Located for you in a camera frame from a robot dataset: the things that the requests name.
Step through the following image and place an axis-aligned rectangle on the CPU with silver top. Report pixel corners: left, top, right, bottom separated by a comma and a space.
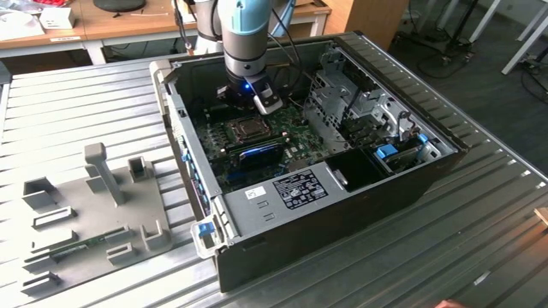
238, 120, 265, 137

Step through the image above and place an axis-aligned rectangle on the metal socket cover frame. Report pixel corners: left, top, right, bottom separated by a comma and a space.
230, 117, 273, 142

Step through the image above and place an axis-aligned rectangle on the CPU socket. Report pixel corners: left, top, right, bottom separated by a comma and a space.
227, 115, 275, 144

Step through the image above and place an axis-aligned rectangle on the green RAM stick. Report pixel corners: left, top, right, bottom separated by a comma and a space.
50, 234, 111, 257
223, 136, 287, 155

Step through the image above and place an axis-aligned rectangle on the silver metal drive cage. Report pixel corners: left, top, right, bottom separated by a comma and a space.
306, 44, 390, 150

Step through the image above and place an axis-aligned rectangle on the green motherboard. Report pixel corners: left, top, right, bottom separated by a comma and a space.
195, 96, 334, 195

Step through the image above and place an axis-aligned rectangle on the wooden desk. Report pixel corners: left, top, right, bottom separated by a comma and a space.
0, 0, 334, 65

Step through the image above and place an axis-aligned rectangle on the wooden cabinet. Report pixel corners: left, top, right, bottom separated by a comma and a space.
345, 0, 409, 52

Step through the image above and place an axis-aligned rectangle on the hard disk in blue carrier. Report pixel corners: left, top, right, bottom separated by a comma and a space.
373, 144, 423, 174

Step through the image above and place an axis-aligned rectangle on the grey power supply unit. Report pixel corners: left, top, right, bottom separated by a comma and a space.
222, 160, 346, 245

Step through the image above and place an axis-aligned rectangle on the black round object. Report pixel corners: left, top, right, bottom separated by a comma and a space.
93, 0, 147, 12

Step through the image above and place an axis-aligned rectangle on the white cardboard box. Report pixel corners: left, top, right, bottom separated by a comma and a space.
39, 6, 78, 30

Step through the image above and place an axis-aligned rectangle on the grey parts rack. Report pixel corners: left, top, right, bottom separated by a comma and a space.
19, 142, 177, 298

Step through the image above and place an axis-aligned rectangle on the black wheeled stand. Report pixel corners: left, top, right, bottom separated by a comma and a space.
394, 0, 479, 65

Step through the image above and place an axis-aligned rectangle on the open black PC case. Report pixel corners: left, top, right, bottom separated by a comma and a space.
149, 31, 471, 293

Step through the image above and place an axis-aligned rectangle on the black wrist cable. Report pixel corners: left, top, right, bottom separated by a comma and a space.
267, 6, 306, 99

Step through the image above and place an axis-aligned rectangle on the black cable with orange plug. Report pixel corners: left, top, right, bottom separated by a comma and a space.
174, 0, 199, 56

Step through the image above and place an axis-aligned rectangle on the white desk frame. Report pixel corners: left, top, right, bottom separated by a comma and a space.
501, 0, 548, 75

